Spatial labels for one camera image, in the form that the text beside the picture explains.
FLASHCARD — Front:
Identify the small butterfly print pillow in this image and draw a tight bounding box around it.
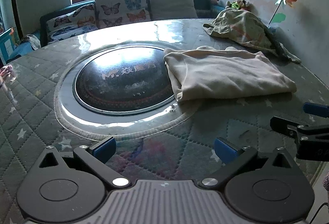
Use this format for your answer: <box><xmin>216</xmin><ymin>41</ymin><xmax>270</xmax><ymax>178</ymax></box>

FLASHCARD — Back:
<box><xmin>46</xmin><ymin>4</ymin><xmax>99</xmax><ymax>43</ymax></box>

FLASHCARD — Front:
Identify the small pink object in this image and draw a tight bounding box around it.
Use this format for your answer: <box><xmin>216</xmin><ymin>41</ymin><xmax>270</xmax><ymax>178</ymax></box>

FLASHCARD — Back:
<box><xmin>0</xmin><ymin>64</ymin><xmax>13</xmax><ymax>78</ymax></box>

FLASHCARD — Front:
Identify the folded blanket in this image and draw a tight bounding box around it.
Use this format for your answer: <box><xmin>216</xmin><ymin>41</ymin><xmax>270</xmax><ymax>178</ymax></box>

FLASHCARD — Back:
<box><xmin>20</xmin><ymin>34</ymin><xmax>42</xmax><ymax>50</ymax></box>

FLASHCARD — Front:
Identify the blue box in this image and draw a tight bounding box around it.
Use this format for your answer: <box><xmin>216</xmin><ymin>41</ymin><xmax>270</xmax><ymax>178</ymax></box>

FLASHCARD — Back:
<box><xmin>0</xmin><ymin>28</ymin><xmax>16</xmax><ymax>60</ymax></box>

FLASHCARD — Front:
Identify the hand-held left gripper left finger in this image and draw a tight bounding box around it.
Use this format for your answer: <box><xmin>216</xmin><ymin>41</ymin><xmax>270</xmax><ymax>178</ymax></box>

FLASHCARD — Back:
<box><xmin>38</xmin><ymin>136</ymin><xmax>131</xmax><ymax>188</ymax></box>

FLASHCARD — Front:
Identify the round black hotplate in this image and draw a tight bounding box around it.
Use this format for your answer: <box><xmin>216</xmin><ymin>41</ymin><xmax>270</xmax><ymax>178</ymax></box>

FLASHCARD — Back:
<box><xmin>73</xmin><ymin>46</ymin><xmax>178</xmax><ymax>114</ymax></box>

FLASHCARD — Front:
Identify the plain grey pillow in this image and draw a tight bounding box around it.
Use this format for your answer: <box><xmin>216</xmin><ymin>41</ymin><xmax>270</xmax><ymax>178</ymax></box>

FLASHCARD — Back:
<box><xmin>148</xmin><ymin>0</ymin><xmax>198</xmax><ymax>21</ymax></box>

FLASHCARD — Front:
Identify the cream long-sleeved garment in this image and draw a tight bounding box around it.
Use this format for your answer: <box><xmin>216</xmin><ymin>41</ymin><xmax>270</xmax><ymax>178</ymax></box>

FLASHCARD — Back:
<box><xmin>164</xmin><ymin>45</ymin><xmax>297</xmax><ymax>105</ymax></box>

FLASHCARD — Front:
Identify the dark teal sofa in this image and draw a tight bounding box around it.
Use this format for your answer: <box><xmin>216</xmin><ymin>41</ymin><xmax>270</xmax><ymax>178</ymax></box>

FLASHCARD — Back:
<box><xmin>40</xmin><ymin>0</ymin><xmax>227</xmax><ymax>46</ymax></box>

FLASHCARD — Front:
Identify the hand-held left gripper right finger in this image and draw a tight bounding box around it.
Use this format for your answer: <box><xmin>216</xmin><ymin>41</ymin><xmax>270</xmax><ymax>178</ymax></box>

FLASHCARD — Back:
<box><xmin>199</xmin><ymin>138</ymin><xmax>293</xmax><ymax>190</ymax></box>

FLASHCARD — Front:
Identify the green patterned garment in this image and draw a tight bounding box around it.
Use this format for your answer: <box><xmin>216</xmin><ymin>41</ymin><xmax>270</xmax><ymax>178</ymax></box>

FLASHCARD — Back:
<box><xmin>203</xmin><ymin>9</ymin><xmax>301</xmax><ymax>63</ymax></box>

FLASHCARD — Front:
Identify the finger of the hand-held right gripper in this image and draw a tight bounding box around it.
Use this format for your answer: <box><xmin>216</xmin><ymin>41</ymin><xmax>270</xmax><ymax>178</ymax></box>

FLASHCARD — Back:
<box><xmin>270</xmin><ymin>116</ymin><xmax>329</xmax><ymax>142</ymax></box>
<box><xmin>303</xmin><ymin>102</ymin><xmax>329</xmax><ymax>118</ymax></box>

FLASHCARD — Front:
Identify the large butterfly print pillow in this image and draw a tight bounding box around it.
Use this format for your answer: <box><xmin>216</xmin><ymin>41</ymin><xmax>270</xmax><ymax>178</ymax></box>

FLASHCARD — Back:
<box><xmin>95</xmin><ymin>0</ymin><xmax>151</xmax><ymax>29</ymax></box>

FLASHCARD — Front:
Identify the green stuffed toy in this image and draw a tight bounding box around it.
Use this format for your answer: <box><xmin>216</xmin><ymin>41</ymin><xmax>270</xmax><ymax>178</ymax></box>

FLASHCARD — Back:
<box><xmin>226</xmin><ymin>0</ymin><xmax>251</xmax><ymax>11</ymax></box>

